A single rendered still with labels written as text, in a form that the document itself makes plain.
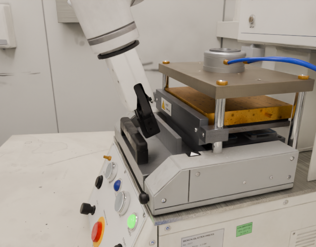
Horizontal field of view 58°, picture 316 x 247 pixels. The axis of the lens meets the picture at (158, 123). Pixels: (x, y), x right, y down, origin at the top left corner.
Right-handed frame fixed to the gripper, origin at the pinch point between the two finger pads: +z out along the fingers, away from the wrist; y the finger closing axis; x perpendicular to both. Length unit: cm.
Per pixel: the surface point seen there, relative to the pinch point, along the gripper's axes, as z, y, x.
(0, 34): -29, -156, -43
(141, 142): -0.9, 7.3, -3.2
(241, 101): 1.0, 5.6, 16.9
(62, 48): -8, -159, -12
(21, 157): 14, -52, -39
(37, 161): 15, -47, -34
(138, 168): 2.7, 8.1, -5.5
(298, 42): -4.6, 4.7, 31.4
